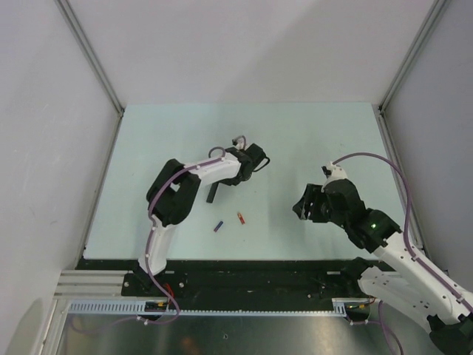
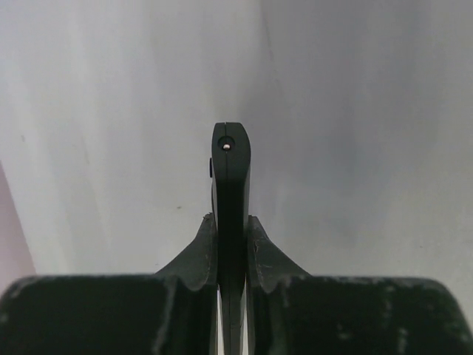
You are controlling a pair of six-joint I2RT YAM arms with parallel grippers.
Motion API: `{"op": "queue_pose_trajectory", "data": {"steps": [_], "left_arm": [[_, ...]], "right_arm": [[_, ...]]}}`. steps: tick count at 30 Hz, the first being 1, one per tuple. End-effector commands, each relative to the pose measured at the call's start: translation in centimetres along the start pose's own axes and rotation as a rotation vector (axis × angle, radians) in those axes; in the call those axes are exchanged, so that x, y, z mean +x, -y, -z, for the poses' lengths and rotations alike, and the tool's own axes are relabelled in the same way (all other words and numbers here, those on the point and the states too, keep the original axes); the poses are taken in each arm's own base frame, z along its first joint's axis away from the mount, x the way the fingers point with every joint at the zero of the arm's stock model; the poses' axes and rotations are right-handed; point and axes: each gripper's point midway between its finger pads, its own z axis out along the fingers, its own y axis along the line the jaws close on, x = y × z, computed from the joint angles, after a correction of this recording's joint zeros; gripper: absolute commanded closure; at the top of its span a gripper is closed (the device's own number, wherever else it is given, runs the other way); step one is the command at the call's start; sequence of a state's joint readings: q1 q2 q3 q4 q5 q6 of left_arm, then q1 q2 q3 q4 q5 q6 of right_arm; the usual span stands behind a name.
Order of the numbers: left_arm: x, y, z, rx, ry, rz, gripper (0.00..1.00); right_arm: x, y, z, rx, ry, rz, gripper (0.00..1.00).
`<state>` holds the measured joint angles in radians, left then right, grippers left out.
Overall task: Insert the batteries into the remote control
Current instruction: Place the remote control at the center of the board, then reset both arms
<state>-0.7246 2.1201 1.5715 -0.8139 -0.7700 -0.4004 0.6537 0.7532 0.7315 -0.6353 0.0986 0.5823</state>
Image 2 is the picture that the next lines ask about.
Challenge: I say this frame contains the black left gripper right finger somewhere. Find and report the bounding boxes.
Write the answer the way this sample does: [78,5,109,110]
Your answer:
[246,216,472,354]

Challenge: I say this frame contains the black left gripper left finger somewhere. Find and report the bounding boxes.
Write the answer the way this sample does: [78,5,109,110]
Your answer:
[1,214,217,354]

